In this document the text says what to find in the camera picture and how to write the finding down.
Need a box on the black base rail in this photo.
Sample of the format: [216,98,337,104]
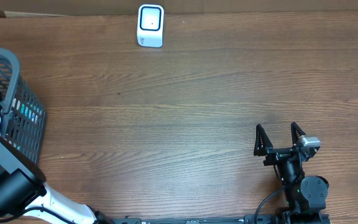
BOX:
[111,214,331,224]

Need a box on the grey plastic mesh basket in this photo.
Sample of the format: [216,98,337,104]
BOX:
[0,48,47,163]

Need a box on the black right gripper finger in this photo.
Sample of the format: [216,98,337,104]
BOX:
[291,122,306,145]
[254,124,273,156]

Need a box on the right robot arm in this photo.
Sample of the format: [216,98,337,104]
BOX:
[247,122,331,224]

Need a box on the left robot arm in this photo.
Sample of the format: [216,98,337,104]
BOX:
[0,136,112,223]

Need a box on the white barcode scanner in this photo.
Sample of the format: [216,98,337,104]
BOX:
[137,4,165,48]

